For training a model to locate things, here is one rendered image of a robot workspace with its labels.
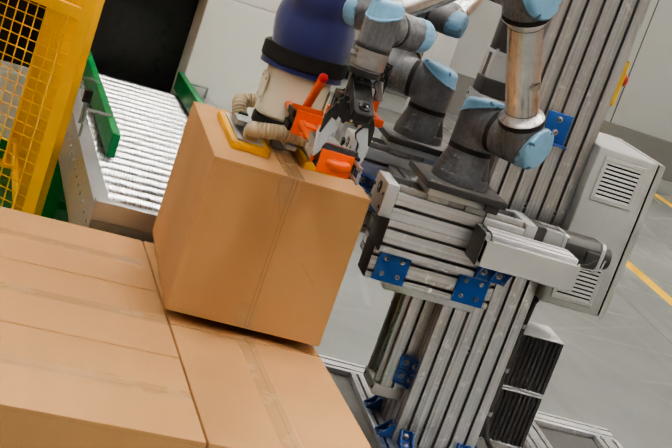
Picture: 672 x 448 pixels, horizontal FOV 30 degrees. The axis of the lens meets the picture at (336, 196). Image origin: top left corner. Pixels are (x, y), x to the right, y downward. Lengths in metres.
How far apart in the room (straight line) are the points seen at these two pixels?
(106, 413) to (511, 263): 1.19
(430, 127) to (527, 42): 0.76
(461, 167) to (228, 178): 0.64
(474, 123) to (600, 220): 0.54
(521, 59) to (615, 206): 0.68
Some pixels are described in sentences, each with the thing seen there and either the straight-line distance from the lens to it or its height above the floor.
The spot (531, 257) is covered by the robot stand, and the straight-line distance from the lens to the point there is 3.23.
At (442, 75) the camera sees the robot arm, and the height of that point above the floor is 1.24.
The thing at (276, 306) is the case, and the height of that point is 0.65.
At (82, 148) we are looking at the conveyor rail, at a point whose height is 0.60.
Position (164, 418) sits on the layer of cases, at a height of 0.54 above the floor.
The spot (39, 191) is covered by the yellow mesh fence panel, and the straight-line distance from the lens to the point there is 4.41.
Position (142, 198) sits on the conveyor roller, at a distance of 4.06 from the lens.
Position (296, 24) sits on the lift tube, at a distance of 3.15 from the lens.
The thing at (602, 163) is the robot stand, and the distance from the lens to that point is 3.52.
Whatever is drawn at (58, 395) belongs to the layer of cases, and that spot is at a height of 0.54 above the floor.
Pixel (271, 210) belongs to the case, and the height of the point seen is 0.88.
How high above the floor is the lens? 1.61
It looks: 12 degrees down
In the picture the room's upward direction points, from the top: 19 degrees clockwise
